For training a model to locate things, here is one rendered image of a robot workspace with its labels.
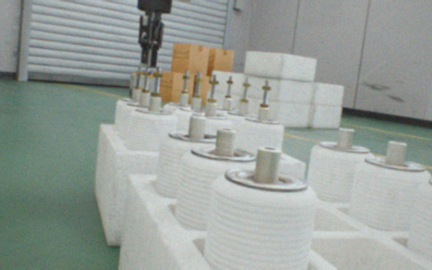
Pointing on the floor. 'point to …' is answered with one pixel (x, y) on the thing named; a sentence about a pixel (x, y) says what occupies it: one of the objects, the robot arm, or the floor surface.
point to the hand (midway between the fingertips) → (148, 61)
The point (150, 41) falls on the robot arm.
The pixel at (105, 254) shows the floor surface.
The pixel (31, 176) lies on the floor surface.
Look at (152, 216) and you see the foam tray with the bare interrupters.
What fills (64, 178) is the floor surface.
